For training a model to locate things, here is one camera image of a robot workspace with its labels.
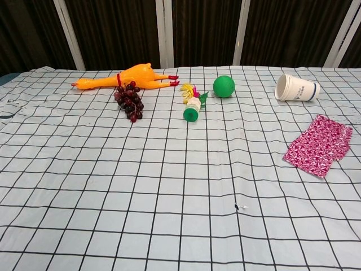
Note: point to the dark red grape bunch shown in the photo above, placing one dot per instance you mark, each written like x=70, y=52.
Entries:
x=129, y=101

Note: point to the white double frame post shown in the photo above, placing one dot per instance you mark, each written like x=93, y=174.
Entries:
x=165, y=34

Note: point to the white slanted frame post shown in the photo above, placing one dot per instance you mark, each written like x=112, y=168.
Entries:
x=69, y=34
x=341, y=36
x=241, y=34

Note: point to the green ball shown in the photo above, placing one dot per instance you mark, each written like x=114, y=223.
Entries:
x=223, y=87

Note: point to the blue checkered tablecloth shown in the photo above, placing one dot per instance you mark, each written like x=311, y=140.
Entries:
x=169, y=169

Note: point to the white paper cup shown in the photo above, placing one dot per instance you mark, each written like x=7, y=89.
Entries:
x=299, y=89

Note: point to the pink patterned cloth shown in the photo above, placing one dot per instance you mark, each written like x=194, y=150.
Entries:
x=318, y=146

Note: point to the yellow rubber chicken toy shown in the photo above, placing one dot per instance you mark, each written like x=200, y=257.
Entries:
x=135, y=74

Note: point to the green base feather shuttlecock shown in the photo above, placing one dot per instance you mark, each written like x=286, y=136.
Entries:
x=192, y=113

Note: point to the dark pleated curtain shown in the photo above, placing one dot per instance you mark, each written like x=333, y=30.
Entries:
x=118, y=28

